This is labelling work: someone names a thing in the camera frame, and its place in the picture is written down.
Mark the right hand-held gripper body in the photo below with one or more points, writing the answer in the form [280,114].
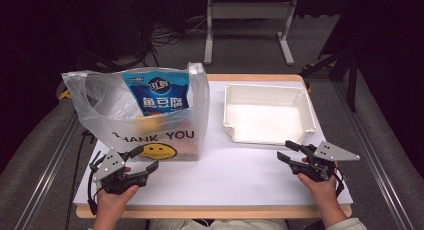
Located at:
[320,163]

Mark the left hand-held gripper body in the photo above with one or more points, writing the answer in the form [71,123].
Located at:
[108,165]

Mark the white plastic tray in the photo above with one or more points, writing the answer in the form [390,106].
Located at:
[266,120]

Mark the clear plastic shopping bag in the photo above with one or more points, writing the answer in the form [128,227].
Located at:
[110,123]

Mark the blue snack bag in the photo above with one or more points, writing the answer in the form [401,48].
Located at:
[160,93]

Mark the person's right hand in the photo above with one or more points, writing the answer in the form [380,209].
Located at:
[323,193]

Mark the person's left hand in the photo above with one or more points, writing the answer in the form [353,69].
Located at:
[111,201]

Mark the yellow black striped tape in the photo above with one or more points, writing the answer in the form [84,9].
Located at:
[65,95]

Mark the person's light clothing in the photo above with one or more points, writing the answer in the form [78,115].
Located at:
[216,225]

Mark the metal floor rail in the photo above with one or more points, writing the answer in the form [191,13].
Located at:
[373,156]
[50,170]

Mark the white metal stand frame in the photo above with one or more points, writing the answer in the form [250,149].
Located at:
[250,10]

